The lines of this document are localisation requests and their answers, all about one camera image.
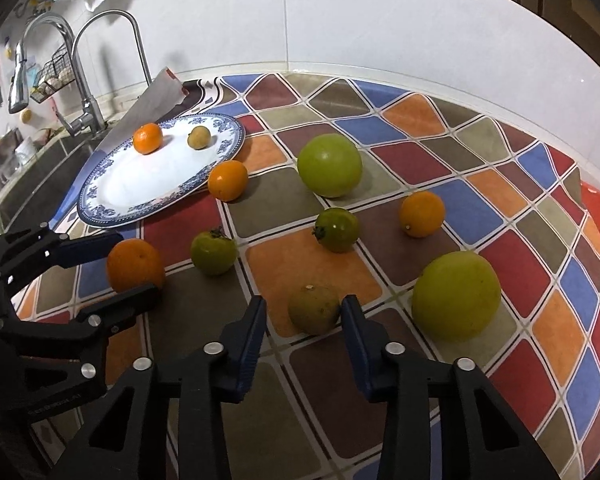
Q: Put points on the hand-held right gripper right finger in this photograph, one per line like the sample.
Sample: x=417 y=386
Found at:
x=356 y=350

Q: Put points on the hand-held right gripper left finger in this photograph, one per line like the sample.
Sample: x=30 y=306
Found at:
x=249 y=350

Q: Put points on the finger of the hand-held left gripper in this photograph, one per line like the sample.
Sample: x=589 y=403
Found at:
x=130 y=302
x=87 y=250

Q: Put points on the brownish green fruit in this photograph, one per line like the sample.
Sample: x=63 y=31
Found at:
x=314 y=308

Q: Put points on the blue patterned white plate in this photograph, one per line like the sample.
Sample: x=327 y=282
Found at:
x=145 y=180

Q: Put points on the green persimmon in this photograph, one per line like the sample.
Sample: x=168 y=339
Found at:
x=336 y=230
x=213 y=253

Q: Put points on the large yellow-green round fruit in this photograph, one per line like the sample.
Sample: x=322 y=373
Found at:
x=456 y=296

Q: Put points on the large green round fruit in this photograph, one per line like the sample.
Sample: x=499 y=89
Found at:
x=329 y=165

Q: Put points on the steel sink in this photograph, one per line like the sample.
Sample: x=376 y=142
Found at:
x=40 y=175

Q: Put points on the colourful checkered tablecloth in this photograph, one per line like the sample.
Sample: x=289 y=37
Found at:
x=305 y=265

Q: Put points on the small orange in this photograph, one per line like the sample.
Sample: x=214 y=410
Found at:
x=147 y=138

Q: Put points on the yellow sponge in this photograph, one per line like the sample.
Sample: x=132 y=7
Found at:
x=26 y=115

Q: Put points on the small yellowish brown fruit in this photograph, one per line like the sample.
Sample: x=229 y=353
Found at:
x=198 y=137

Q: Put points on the white paper sheet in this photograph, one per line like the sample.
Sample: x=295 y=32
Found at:
x=155 y=100

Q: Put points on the chrome pull-down faucet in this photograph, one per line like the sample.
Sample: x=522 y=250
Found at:
x=82 y=85

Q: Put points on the thin chrome gooseneck faucet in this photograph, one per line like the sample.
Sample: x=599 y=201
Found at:
x=130 y=20

